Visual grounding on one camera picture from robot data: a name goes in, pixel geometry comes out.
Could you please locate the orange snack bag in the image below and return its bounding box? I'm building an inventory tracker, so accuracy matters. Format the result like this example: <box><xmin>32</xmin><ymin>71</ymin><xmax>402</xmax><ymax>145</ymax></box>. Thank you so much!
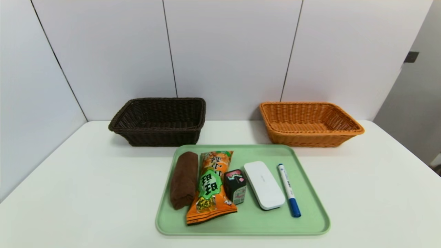
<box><xmin>186</xmin><ymin>151</ymin><xmax>238</xmax><ymax>226</ymax></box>

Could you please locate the brown towel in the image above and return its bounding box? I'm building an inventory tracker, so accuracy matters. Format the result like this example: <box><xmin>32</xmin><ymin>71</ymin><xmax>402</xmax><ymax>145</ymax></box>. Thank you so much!
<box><xmin>170</xmin><ymin>151</ymin><xmax>199</xmax><ymax>210</ymax></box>

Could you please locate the white rectangular case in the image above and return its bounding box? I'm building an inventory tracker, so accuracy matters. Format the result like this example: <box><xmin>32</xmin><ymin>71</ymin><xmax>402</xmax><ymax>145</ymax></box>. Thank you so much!
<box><xmin>244</xmin><ymin>161</ymin><xmax>286</xmax><ymax>211</ymax></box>

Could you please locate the dark brown wicker basket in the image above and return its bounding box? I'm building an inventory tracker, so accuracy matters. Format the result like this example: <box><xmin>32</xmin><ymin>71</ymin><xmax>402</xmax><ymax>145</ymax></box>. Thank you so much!
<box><xmin>108</xmin><ymin>97</ymin><xmax>206</xmax><ymax>147</ymax></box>

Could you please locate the orange wicker basket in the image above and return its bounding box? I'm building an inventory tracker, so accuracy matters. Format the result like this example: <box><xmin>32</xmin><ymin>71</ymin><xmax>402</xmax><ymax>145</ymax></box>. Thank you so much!
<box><xmin>259</xmin><ymin>102</ymin><xmax>365</xmax><ymax>148</ymax></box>

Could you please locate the blue and white marker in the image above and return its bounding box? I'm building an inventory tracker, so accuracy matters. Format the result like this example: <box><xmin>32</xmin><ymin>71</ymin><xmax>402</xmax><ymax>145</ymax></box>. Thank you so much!
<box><xmin>278</xmin><ymin>164</ymin><xmax>301</xmax><ymax>218</ymax></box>

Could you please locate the green plastic tray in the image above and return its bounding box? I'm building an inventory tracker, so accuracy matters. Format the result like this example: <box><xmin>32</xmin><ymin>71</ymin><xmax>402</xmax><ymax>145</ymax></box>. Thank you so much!
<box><xmin>155</xmin><ymin>144</ymin><xmax>331</xmax><ymax>237</ymax></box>

